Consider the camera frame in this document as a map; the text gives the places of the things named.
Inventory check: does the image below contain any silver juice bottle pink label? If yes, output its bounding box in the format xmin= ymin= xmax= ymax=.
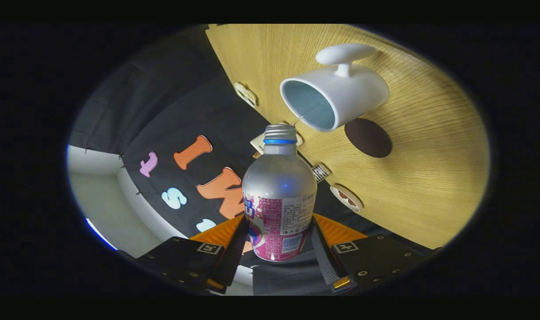
xmin=242 ymin=124 xmax=318 ymax=262

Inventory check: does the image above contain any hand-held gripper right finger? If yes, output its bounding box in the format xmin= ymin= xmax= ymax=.
xmin=311 ymin=214 xmax=431 ymax=294

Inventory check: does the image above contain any dark brown round coaster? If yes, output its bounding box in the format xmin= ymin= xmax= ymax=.
xmin=344 ymin=117 xmax=393 ymax=158

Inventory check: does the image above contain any white round plate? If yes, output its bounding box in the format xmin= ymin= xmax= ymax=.
xmin=329 ymin=185 xmax=363 ymax=213

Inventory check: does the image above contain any white cup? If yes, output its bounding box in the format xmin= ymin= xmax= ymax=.
xmin=280 ymin=43 xmax=390 ymax=132

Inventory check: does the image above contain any white toaster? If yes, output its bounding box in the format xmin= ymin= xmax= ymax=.
xmin=250 ymin=116 xmax=304 ymax=159

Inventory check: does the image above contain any wooden table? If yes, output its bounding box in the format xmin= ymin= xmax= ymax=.
xmin=206 ymin=24 xmax=491 ymax=249

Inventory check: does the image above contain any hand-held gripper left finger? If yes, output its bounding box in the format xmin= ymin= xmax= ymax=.
xmin=137 ymin=215 xmax=249 ymax=295

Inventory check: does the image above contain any white compartment sauce tray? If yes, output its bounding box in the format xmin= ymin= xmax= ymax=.
xmin=234 ymin=82 xmax=258 ymax=108

